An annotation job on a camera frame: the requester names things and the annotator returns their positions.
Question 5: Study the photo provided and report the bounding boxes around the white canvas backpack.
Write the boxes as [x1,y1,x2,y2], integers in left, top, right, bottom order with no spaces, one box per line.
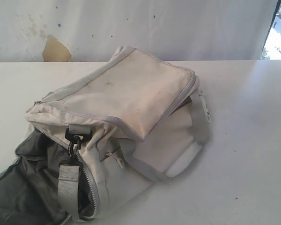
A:
[0,46,210,225]

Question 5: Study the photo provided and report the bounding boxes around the white backdrop curtain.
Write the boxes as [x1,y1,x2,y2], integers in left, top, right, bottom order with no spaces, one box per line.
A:
[0,0,278,62]

